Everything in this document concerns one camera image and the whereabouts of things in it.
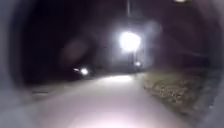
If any street lamp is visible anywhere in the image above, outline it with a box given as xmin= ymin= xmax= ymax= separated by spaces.
xmin=118 ymin=30 xmax=143 ymax=54

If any vehicle with headlights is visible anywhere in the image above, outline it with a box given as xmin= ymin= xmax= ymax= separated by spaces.
xmin=71 ymin=66 xmax=93 ymax=78

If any grey paved path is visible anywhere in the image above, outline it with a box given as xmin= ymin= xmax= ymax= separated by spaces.
xmin=0 ymin=73 xmax=193 ymax=128

